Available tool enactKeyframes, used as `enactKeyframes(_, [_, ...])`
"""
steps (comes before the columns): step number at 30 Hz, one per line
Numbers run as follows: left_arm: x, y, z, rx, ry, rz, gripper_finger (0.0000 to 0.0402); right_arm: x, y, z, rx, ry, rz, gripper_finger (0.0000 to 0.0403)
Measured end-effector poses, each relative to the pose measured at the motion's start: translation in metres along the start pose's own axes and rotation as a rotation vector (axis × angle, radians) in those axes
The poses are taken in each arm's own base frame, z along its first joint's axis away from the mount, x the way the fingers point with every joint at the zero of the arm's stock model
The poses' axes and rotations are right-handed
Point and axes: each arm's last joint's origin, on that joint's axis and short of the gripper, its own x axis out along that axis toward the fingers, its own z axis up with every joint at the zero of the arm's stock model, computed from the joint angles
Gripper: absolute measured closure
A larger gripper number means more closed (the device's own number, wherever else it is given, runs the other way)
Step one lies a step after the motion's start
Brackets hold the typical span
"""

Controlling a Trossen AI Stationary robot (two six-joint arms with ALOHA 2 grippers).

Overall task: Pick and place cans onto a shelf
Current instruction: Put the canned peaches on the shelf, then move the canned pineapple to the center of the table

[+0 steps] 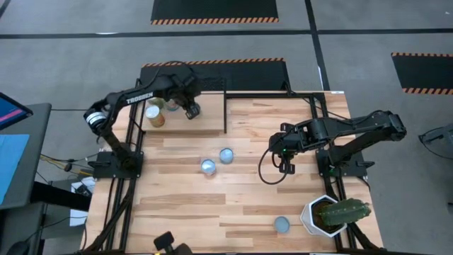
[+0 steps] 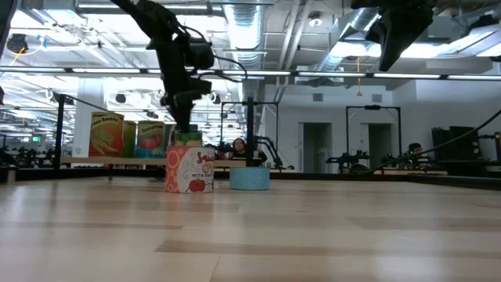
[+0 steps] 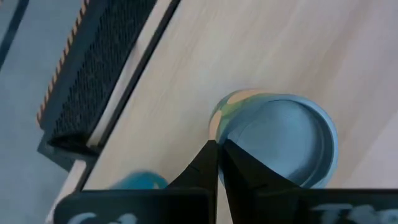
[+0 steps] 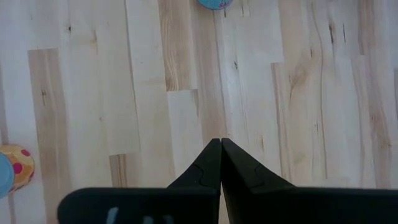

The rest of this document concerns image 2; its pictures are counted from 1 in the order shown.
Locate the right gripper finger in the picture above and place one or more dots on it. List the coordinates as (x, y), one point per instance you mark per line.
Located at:
(403, 31)

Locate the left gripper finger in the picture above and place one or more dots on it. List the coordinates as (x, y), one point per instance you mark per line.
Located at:
(183, 119)

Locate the green sweet peas can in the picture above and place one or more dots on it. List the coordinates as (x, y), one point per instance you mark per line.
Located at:
(188, 139)

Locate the tomatoes can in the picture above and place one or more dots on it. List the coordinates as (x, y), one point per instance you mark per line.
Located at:
(150, 141)

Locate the orange white sauce can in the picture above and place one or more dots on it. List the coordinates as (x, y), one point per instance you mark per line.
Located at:
(189, 168)

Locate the orange green beans can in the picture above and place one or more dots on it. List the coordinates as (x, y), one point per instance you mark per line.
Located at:
(105, 137)

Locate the low light blue can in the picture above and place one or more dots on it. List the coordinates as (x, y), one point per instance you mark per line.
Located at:
(249, 179)

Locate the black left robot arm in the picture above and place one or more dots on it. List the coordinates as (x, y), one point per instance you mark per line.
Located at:
(160, 23)

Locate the person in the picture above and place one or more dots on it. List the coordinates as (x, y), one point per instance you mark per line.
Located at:
(415, 149)
(240, 149)

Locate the long ceiling light bar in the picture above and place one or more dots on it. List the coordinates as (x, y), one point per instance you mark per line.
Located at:
(274, 73)

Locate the black equipment rack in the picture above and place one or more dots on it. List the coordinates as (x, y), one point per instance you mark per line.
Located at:
(462, 143)

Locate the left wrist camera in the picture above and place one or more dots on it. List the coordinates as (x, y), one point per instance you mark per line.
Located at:
(201, 55)

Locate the black stand frame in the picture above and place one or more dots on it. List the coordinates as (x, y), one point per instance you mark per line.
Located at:
(372, 107)

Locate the silver ventilation duct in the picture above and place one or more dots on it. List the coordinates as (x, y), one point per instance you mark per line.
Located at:
(244, 31)

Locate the black metal shelf frame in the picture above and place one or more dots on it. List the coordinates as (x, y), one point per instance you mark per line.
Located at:
(61, 129)

